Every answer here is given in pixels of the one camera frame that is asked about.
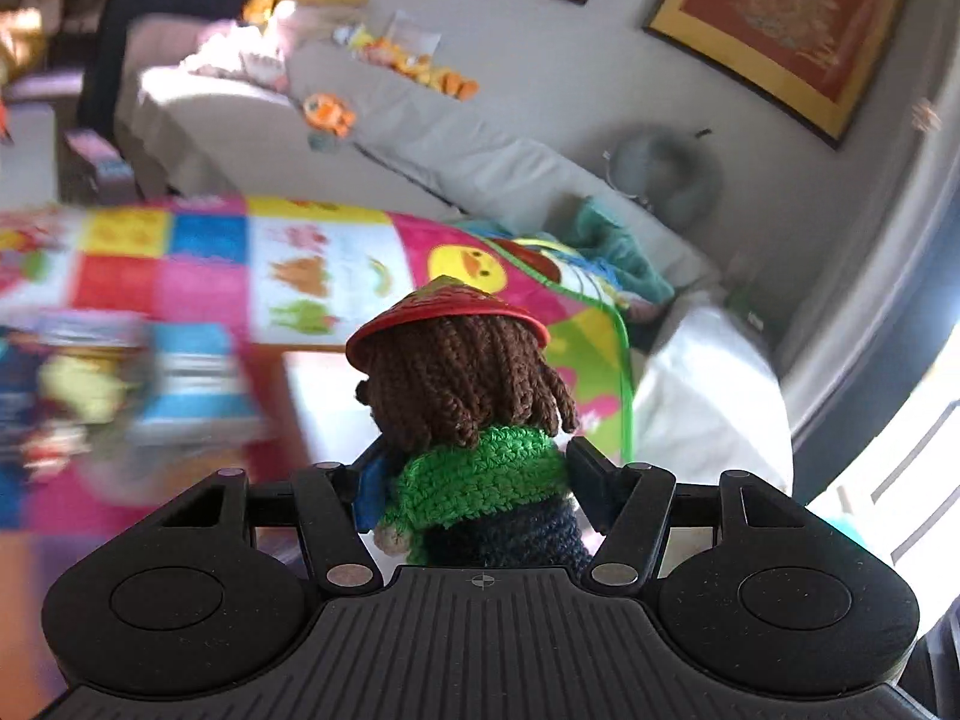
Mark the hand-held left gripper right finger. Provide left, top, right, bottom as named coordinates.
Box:
left=566, top=437, right=811, bottom=588

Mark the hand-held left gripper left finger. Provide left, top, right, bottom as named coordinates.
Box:
left=154, top=441, right=392, bottom=590

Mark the crochet doll with red hat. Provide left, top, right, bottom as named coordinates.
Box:
left=346, top=275, right=595, bottom=568

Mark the white cushion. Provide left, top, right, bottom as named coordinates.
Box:
left=634, top=292, right=796, bottom=511

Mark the teal cloth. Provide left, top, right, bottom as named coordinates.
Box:
left=570, top=195, right=676, bottom=302

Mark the colourful printed play mat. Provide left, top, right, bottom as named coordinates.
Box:
left=0, top=195, right=638, bottom=541

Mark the grey neck pillow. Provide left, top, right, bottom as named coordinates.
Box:
left=604, top=124, right=725, bottom=230

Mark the beige sofa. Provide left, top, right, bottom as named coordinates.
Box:
left=112, top=15, right=725, bottom=293

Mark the orange fish plush toy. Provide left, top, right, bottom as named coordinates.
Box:
left=300, top=92, right=358, bottom=137

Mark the orange tiger plush toy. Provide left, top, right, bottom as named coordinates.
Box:
left=352, top=26, right=481, bottom=100

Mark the purple box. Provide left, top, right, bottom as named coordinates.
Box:
left=66, top=130, right=127, bottom=175

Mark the pink plush toy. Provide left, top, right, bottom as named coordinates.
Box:
left=187, top=19, right=290, bottom=87

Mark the clear plastic packet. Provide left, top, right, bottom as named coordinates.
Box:
left=386, top=11, right=440, bottom=53

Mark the large framed red picture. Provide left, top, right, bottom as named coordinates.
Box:
left=643, top=0, right=920, bottom=149

